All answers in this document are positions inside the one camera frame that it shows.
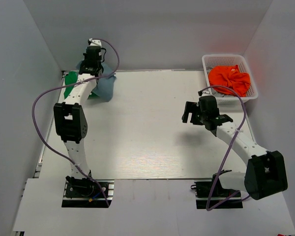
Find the crumpled orange t-shirt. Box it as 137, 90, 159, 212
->
208, 65, 251, 97

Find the blue-grey t-shirt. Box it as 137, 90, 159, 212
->
88, 74, 116, 102

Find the folded green t-shirt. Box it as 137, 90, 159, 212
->
63, 70, 99, 100

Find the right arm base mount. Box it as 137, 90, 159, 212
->
190, 179, 243, 209

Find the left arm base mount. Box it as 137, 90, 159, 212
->
61, 179, 114, 208

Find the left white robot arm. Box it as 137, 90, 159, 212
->
54, 38, 103, 197

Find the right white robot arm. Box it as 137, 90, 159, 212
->
182, 96, 288, 200

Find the grey cloth in basket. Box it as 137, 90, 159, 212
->
211, 88, 233, 98

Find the white plastic basket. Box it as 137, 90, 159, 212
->
202, 54, 258, 102

